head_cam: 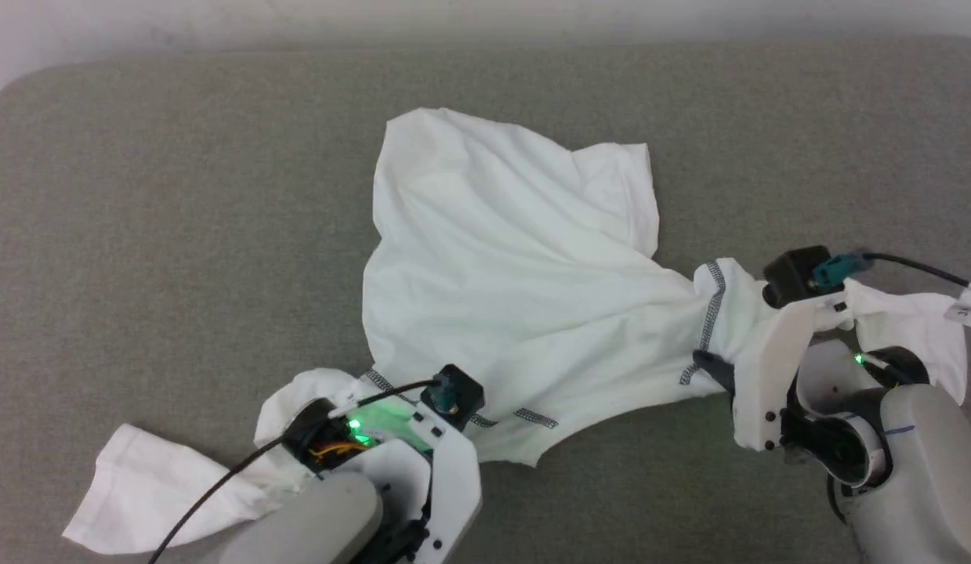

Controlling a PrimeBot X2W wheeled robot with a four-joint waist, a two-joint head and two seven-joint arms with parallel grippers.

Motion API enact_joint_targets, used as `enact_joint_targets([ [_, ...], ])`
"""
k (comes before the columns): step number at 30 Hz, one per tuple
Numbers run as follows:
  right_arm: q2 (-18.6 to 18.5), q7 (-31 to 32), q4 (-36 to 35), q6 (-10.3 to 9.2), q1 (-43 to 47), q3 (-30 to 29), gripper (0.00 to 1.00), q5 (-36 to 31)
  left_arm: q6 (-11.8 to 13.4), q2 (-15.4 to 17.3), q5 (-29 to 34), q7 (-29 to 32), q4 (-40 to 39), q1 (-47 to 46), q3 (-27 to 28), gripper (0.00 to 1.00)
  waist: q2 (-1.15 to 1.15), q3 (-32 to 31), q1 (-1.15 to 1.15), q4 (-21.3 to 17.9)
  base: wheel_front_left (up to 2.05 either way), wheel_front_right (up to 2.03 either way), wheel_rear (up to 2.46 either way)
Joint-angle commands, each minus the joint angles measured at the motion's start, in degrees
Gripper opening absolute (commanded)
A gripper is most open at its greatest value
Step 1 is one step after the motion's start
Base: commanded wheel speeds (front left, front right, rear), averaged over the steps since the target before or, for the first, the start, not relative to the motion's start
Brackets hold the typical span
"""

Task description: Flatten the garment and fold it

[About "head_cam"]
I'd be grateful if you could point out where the teal camera connector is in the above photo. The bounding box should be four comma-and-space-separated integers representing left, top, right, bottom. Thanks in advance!
431, 374, 459, 414
812, 252, 875, 290

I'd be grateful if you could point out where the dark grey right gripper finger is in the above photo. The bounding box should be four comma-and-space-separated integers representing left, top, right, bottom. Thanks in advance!
692, 351, 737, 393

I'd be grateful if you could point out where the teal right camera connector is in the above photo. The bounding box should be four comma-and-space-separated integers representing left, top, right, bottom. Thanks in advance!
812, 252, 875, 290

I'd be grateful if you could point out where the black right camera cable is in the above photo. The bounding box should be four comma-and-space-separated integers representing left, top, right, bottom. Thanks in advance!
860, 251, 971, 293

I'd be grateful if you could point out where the teal left camera connector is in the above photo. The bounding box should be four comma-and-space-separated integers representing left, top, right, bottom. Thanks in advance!
431, 374, 459, 414

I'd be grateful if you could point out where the grey upholstered bench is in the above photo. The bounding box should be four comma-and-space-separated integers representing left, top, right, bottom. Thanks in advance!
0, 35, 971, 564

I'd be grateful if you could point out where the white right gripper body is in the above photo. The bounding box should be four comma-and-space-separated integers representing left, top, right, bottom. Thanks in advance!
732, 301, 816, 454

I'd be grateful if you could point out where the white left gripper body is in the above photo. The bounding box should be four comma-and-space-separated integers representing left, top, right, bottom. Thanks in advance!
321, 427, 483, 564

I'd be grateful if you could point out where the white long-sleeve garment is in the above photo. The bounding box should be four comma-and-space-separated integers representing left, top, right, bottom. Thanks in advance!
62, 107, 970, 555

